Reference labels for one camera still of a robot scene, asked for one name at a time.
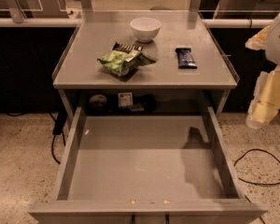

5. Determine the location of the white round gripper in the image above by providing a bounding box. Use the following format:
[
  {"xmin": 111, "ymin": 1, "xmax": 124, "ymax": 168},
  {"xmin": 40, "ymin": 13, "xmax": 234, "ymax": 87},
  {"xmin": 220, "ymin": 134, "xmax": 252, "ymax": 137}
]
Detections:
[{"xmin": 245, "ymin": 26, "xmax": 280, "ymax": 129}]

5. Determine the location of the green jalapeno chip bag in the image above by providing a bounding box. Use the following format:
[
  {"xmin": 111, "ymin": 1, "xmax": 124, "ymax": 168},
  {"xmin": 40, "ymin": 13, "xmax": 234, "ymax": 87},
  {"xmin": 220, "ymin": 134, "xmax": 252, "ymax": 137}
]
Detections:
[{"xmin": 97, "ymin": 50, "xmax": 156, "ymax": 77}]

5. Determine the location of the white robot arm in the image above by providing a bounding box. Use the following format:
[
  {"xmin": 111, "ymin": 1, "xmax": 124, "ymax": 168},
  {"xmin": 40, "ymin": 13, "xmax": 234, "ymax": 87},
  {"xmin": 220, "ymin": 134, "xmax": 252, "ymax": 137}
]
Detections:
[{"xmin": 245, "ymin": 13, "xmax": 280, "ymax": 129}]

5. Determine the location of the grey open top drawer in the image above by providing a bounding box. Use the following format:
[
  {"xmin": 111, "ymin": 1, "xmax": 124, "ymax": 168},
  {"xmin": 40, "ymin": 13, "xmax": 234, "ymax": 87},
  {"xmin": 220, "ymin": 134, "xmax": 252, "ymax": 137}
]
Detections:
[{"xmin": 29, "ymin": 108, "xmax": 267, "ymax": 224}]

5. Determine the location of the dark blue snack bar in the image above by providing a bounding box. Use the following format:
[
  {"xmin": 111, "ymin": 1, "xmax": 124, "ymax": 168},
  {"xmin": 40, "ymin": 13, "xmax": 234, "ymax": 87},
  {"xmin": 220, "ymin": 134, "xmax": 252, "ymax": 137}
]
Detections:
[{"xmin": 175, "ymin": 48, "xmax": 197, "ymax": 69}]

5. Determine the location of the white ceramic bowl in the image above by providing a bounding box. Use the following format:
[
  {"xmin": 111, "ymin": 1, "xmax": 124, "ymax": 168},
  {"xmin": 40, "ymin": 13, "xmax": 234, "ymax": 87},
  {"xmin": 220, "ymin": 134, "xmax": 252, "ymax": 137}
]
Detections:
[{"xmin": 130, "ymin": 18, "xmax": 161, "ymax": 43}]

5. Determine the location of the black striped snack bar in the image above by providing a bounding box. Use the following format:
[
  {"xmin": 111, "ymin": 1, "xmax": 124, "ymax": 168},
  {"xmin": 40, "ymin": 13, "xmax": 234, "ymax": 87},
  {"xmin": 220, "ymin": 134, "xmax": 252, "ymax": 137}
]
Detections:
[{"xmin": 113, "ymin": 43, "xmax": 143, "ymax": 53}]

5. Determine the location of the white label tag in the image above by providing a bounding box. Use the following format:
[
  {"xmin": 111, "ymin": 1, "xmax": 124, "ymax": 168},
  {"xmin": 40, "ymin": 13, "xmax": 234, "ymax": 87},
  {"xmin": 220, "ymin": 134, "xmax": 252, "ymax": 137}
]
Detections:
[{"xmin": 118, "ymin": 92, "xmax": 133, "ymax": 107}]

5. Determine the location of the grey cabinet table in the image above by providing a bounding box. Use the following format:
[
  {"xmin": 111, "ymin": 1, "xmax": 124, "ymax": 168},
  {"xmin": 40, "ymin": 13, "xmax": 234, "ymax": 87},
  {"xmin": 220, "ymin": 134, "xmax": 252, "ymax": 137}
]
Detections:
[{"xmin": 53, "ymin": 10, "xmax": 238, "ymax": 117}]

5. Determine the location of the black floor cable right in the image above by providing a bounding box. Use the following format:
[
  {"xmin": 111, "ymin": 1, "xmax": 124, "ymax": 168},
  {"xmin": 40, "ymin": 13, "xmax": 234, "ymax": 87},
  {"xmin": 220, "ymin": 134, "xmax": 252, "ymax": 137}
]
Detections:
[{"xmin": 233, "ymin": 148, "xmax": 280, "ymax": 224}]

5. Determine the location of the black power adapter cable left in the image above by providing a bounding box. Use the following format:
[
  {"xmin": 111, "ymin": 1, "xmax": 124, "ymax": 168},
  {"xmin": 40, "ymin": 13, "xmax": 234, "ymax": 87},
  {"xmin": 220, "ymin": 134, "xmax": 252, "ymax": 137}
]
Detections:
[{"xmin": 48, "ymin": 107, "xmax": 69, "ymax": 165}]

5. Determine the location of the white horizontal rail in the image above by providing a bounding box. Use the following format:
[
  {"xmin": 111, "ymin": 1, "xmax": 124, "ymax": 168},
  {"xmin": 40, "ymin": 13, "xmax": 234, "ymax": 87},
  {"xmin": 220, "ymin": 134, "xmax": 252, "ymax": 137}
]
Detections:
[{"xmin": 0, "ymin": 18, "xmax": 273, "ymax": 28}]

